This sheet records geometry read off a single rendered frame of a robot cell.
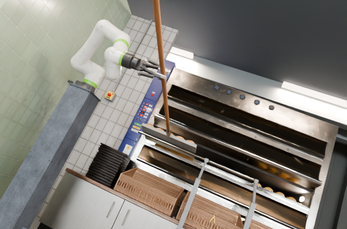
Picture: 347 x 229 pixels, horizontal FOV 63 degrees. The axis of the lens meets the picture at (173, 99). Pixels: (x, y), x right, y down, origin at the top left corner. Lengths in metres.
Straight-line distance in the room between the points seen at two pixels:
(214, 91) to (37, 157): 1.97
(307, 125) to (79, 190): 2.41
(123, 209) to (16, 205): 0.81
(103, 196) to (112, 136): 0.85
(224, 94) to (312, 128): 1.00
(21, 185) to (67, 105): 0.65
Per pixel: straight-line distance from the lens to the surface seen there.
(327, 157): 3.43
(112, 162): 2.83
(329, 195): 6.83
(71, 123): 2.31
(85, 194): 2.71
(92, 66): 2.46
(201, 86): 3.35
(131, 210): 2.59
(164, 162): 3.13
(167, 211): 2.60
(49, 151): 2.33
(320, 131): 3.47
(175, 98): 3.26
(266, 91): 5.05
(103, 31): 2.23
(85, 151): 3.35
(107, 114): 3.38
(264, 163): 3.08
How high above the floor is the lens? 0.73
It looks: 17 degrees up
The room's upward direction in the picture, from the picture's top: 25 degrees clockwise
